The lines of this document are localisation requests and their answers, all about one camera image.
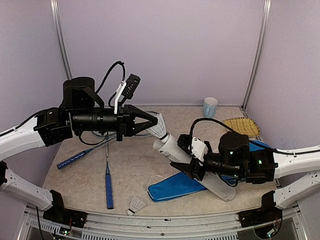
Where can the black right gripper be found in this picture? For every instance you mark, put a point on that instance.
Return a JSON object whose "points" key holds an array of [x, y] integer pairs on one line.
{"points": [[189, 169]]}

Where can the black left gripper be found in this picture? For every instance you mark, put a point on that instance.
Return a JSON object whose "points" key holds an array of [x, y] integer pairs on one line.
{"points": [[125, 122]]}

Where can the white shuttlecock tube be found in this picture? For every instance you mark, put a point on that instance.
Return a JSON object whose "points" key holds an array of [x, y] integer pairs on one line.
{"points": [[192, 177]]}

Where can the white plastic shuttlecock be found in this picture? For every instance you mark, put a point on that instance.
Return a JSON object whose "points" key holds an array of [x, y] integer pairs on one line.
{"points": [[136, 204], [159, 130]]}

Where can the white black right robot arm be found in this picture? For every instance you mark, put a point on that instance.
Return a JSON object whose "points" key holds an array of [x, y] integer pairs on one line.
{"points": [[235, 159]]}

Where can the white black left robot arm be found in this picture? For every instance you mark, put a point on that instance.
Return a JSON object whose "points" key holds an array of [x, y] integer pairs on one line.
{"points": [[81, 110]]}

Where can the right blue badminton racket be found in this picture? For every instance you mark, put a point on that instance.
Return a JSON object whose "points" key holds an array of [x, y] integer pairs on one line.
{"points": [[108, 178]]}

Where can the blue badminton racket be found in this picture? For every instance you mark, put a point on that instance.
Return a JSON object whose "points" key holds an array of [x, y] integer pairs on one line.
{"points": [[85, 152], [108, 178]]}

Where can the left blue badminton racket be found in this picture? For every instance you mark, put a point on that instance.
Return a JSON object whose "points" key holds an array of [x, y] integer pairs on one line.
{"points": [[85, 152]]}

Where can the blue racket cover bag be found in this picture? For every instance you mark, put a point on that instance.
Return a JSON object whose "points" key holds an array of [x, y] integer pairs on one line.
{"points": [[179, 185]]}

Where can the light blue ceramic mug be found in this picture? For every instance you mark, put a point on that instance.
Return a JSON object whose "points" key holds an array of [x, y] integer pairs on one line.
{"points": [[210, 105]]}

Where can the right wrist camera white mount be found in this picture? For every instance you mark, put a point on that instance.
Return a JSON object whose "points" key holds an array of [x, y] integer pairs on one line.
{"points": [[198, 149]]}

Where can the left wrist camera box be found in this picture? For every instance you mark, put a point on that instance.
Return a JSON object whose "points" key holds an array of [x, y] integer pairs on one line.
{"points": [[131, 85]]}

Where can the aluminium front rail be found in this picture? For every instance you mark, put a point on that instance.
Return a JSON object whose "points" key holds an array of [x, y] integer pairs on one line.
{"points": [[108, 226]]}

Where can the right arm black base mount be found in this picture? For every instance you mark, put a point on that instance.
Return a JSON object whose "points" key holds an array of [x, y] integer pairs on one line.
{"points": [[267, 212]]}

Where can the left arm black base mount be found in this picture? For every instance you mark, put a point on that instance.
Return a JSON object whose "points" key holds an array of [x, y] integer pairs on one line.
{"points": [[57, 213]]}

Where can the left aluminium corner post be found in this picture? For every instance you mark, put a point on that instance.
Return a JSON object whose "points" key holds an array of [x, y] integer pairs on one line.
{"points": [[54, 6]]}

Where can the aluminium corner post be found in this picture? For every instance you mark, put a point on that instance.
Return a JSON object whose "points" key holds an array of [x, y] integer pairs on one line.
{"points": [[258, 53], [54, 6]]}

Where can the right aluminium corner post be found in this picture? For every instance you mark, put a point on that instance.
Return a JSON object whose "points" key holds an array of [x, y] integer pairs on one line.
{"points": [[258, 53]]}

